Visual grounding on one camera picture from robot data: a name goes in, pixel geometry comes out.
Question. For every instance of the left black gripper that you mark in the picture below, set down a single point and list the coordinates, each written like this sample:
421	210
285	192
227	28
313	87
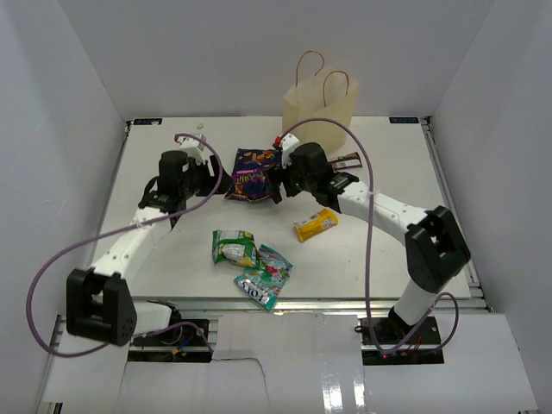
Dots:
203	168

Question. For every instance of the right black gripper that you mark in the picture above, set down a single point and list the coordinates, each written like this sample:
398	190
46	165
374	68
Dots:
276	176

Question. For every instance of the dark blue purple snack bag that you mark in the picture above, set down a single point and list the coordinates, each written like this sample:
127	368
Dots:
249	176

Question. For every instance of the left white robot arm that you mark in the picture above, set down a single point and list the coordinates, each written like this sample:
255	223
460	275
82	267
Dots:
99	304

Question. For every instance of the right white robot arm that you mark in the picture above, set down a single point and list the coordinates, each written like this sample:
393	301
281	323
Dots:
435	248

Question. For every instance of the teal Fox's candy bag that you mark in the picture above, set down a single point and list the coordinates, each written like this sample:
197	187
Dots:
264	283

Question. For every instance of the cream paper bag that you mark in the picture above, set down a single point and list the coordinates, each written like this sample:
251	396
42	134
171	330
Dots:
316	108

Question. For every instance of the yellow snack bar wrapper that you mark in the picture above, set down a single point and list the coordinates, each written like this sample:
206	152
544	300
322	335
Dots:
315	225

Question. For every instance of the green snack packet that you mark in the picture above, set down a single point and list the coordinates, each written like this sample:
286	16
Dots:
235	246

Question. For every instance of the left blue corner label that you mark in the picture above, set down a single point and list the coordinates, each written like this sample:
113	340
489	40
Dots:
147	121

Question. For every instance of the blue corner label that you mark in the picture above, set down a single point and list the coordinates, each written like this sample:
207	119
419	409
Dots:
403	120
147	121

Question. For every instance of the brown chocolate bar upper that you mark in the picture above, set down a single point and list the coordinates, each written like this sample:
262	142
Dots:
346	161

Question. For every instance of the right blue corner label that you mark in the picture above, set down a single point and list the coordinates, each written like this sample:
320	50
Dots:
403	120

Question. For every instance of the white paper sheet front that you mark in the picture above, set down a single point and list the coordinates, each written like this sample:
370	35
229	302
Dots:
301	363

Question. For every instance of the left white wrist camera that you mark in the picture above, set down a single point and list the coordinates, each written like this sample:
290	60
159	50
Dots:
194	147

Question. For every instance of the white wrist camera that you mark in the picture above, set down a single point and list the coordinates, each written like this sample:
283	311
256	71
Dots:
194	147
286	144

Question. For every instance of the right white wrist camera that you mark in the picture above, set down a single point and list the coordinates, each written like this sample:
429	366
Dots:
286	144

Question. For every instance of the aluminium table frame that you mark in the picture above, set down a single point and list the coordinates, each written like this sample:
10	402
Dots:
328	275

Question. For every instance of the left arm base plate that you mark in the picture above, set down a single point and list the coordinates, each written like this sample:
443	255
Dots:
181	345

